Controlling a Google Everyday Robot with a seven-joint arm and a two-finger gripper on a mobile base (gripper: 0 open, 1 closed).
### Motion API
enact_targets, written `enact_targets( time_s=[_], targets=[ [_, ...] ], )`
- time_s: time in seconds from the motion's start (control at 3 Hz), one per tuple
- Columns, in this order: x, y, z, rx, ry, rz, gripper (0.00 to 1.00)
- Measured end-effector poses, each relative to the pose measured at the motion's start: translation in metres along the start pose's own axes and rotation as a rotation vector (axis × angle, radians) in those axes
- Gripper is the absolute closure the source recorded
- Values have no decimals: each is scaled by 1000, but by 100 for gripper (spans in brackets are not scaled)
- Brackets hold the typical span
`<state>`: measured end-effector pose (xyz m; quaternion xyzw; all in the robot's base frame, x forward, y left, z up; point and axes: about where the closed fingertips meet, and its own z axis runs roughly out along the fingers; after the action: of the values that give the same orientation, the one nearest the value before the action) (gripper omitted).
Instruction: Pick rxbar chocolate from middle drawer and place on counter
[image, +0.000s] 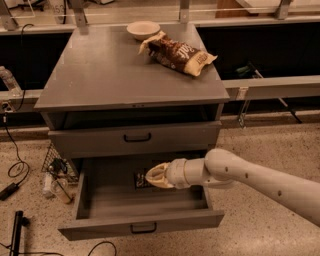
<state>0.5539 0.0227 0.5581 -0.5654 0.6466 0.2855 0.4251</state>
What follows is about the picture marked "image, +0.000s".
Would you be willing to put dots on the clear plastic bottle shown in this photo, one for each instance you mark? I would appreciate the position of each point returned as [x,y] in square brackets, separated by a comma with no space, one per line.
[10,82]

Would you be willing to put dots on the wire mesh basket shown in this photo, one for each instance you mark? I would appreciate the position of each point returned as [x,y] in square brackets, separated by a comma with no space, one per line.
[58,167]

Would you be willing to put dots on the grey drawer cabinet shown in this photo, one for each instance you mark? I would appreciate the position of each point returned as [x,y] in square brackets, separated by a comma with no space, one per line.
[101,80]

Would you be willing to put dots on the closed grey upper drawer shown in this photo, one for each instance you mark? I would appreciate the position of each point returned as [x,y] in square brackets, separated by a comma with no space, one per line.
[100,142]

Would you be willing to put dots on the white ceramic bowl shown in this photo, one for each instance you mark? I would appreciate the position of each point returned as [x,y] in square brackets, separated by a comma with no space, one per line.
[142,30]

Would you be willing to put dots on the dark rxbar chocolate bar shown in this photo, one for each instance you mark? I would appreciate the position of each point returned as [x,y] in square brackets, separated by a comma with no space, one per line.
[140,180]

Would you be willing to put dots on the brown chip bag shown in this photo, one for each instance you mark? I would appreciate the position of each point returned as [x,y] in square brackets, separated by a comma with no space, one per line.
[176,55]

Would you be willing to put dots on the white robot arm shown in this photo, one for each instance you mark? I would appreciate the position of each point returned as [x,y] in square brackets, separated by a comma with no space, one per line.
[220,168]

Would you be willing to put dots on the black drawer handle upper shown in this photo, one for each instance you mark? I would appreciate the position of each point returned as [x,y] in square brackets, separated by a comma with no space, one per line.
[137,138]

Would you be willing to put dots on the open grey lower drawer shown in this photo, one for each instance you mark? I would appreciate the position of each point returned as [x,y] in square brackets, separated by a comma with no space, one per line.
[108,202]

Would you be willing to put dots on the black stand pole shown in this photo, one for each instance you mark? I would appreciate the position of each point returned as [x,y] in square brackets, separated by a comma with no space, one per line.
[20,221]

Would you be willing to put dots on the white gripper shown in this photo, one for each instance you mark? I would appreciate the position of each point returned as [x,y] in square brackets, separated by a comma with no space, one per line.
[175,172]

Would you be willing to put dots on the black drawer handle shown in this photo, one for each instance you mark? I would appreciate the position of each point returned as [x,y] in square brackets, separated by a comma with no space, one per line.
[143,228]
[137,138]

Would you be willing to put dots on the black drawer handle lower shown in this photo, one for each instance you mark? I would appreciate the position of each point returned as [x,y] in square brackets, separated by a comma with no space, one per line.
[143,228]

